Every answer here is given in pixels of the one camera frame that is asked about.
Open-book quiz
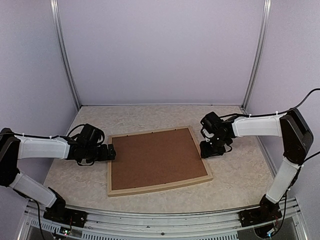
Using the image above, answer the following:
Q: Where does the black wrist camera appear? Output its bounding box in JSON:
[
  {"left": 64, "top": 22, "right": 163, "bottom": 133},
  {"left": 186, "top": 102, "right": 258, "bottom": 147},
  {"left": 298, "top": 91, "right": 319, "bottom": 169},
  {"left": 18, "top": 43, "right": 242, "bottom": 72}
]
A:
[
  {"left": 200, "top": 111, "right": 223, "bottom": 134},
  {"left": 76, "top": 123, "right": 105, "bottom": 146}
]

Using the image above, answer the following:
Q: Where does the aluminium enclosure post left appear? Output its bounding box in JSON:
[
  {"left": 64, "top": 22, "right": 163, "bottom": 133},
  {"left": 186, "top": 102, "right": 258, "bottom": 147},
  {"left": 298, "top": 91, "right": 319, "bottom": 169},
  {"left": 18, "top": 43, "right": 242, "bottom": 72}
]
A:
[{"left": 50, "top": 0, "right": 82, "bottom": 111}]

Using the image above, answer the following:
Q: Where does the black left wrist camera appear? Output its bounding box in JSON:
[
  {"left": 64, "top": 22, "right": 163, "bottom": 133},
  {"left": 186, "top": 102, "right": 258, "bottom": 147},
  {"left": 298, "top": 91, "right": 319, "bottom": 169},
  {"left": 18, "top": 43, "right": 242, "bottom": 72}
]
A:
[{"left": 76, "top": 123, "right": 105, "bottom": 146}]

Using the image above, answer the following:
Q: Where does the light wooden picture frame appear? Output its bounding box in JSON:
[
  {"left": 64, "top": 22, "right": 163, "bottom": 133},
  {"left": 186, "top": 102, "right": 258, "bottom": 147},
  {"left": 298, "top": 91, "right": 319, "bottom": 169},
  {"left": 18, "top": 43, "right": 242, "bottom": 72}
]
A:
[{"left": 106, "top": 126, "right": 214, "bottom": 198}]

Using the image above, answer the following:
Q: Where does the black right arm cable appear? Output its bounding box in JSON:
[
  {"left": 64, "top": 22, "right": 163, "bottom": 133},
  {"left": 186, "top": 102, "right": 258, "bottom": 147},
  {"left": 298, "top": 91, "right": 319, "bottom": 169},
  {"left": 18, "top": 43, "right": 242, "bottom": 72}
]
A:
[{"left": 274, "top": 87, "right": 320, "bottom": 161}]

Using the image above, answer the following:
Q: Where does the brown hardboard backing panel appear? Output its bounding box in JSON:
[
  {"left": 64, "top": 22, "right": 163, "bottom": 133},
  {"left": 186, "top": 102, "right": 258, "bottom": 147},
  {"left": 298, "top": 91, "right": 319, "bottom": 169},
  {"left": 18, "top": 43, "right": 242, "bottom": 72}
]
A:
[{"left": 111, "top": 128, "right": 210, "bottom": 191}]

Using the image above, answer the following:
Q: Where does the aluminium front rail base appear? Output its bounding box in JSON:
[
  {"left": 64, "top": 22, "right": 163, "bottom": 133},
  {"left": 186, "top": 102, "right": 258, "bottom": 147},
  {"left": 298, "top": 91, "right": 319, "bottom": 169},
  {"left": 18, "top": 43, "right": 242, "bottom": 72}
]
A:
[{"left": 15, "top": 198, "right": 310, "bottom": 240}]

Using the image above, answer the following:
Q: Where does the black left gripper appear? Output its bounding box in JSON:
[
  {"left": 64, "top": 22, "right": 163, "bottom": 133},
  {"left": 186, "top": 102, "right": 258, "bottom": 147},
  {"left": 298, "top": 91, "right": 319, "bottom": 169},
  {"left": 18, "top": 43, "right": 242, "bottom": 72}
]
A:
[{"left": 84, "top": 143, "right": 116, "bottom": 163}]

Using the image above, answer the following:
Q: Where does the aluminium enclosure post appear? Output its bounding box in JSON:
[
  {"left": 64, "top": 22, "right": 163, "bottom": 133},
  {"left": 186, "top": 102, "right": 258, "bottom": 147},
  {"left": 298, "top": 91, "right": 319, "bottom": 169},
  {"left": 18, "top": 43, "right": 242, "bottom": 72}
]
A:
[
  {"left": 50, "top": 0, "right": 82, "bottom": 111},
  {"left": 241, "top": 0, "right": 272, "bottom": 112}
]

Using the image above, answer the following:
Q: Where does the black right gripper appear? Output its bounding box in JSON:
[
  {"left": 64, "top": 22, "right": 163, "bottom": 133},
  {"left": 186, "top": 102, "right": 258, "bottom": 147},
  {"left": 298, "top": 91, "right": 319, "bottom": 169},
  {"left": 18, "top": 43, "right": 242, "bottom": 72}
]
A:
[{"left": 199, "top": 134, "right": 229, "bottom": 159}]

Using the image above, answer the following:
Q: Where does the aluminium enclosure post right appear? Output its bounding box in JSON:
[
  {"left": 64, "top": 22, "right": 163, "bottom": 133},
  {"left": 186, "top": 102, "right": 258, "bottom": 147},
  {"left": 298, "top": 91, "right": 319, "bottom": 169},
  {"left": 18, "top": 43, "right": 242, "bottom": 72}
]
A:
[{"left": 241, "top": 0, "right": 272, "bottom": 112}]

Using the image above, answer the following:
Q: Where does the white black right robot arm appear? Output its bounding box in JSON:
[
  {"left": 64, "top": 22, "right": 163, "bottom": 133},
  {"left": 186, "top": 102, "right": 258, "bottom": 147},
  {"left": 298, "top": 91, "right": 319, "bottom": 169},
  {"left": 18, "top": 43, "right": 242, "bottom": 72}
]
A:
[{"left": 200, "top": 107, "right": 314, "bottom": 222}]

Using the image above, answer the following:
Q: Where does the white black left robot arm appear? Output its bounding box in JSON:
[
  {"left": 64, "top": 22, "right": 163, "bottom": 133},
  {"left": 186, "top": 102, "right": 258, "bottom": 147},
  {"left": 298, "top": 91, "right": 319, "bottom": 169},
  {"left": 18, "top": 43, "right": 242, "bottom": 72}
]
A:
[{"left": 0, "top": 124, "right": 116, "bottom": 223}]

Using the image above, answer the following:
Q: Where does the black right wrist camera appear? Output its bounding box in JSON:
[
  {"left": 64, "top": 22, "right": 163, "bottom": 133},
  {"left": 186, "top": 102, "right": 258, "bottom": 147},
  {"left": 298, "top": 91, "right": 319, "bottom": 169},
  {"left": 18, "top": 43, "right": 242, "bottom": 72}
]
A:
[{"left": 200, "top": 111, "right": 223, "bottom": 134}]

